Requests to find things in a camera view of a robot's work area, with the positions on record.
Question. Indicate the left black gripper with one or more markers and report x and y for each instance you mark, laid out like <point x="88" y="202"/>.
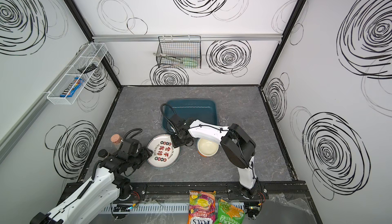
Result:
<point x="143" y="154"/>

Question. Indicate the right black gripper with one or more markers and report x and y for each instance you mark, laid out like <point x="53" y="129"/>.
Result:
<point x="177" y="140"/>

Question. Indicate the white plate red characters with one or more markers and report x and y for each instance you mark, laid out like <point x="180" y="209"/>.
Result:
<point x="164" y="154"/>

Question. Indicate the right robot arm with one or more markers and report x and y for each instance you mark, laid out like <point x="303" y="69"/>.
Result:
<point x="238" y="146"/>

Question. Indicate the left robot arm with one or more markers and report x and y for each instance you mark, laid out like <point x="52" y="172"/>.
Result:
<point x="107" y="184"/>

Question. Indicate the teal plastic bin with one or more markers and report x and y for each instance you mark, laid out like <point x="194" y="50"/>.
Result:
<point x="198" y="109"/>

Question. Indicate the cream bowl teal outside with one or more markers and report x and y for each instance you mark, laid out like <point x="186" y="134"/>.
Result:
<point x="207" y="147"/>

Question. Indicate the green item in basket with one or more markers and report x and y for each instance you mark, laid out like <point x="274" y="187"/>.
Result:
<point x="190" y="62"/>

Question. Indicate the pink fruit candy bag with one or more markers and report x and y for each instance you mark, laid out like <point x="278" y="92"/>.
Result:
<point x="201" y="207"/>

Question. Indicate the blue candy packet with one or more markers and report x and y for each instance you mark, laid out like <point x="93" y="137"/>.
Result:
<point x="75" y="84"/>

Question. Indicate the green snack bag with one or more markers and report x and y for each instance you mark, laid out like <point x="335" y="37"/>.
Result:
<point x="229" y="214"/>

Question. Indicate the white slotted cable duct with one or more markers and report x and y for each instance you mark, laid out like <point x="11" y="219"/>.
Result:
<point x="148" y="209"/>

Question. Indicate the black wire basket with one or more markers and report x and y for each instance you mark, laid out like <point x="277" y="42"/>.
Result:
<point x="172" y="48"/>

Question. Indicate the white wire shelf basket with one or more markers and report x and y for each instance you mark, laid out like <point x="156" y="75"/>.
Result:
<point x="94" y="81"/>

